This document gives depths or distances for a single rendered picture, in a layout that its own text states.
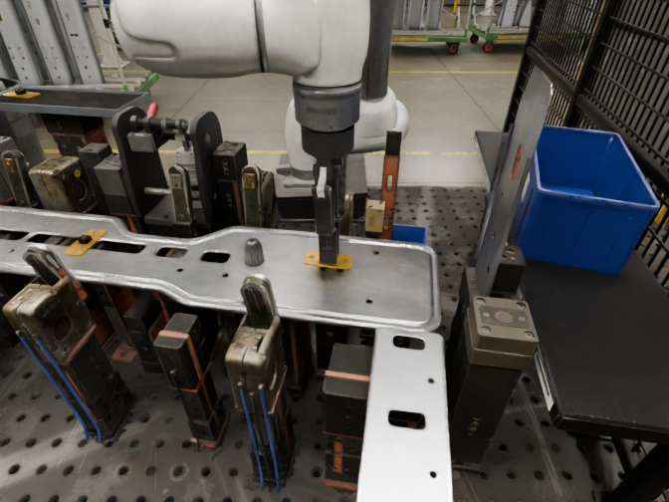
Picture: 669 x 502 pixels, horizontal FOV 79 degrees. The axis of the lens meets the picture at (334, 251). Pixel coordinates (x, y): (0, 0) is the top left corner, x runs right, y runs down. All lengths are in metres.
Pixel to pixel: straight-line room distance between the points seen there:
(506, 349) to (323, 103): 0.39
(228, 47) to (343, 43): 0.13
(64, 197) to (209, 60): 0.63
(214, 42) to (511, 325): 0.49
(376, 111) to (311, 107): 0.74
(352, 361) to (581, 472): 0.51
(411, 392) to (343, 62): 0.41
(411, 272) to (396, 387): 0.24
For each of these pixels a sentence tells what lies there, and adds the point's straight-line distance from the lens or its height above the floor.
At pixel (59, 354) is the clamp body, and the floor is 0.95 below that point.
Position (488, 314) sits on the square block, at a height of 1.06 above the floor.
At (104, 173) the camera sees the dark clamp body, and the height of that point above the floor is 1.07.
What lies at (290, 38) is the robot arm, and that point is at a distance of 0.50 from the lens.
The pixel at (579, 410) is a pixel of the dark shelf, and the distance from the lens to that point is 0.58.
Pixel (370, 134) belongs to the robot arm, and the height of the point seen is 0.99.
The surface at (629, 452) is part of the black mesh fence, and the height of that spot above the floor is 0.76.
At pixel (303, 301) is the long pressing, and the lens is 0.66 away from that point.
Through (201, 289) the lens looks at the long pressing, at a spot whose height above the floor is 1.00.
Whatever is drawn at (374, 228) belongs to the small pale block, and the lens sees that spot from 0.78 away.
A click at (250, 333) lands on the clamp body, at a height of 1.04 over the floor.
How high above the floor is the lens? 1.46
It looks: 37 degrees down
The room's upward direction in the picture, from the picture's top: straight up
